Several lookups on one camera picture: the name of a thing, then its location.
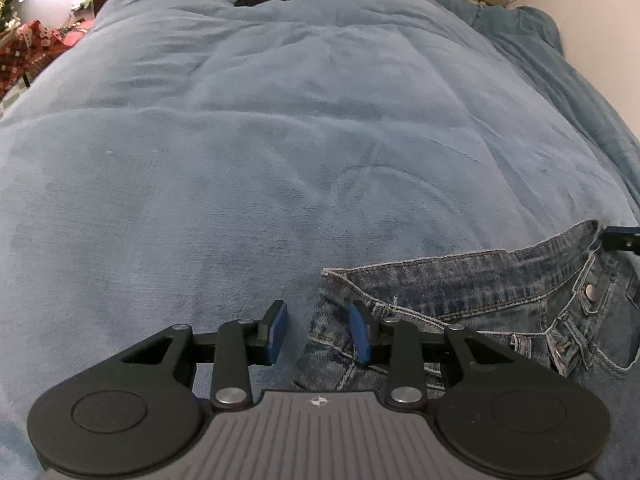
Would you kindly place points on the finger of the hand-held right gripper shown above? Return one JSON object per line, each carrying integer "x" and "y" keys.
{"x": 622, "y": 240}

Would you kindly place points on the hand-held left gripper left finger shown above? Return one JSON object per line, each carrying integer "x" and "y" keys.
{"x": 277, "y": 332}

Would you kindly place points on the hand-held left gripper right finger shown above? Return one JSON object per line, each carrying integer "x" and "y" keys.
{"x": 359, "y": 332}

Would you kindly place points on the blue denim jeans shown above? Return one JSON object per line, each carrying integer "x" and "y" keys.
{"x": 475, "y": 285}

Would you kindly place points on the blue blanket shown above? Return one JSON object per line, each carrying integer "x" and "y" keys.
{"x": 200, "y": 160}

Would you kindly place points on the red patterned tablecloth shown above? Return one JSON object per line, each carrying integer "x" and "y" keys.
{"x": 30, "y": 45}

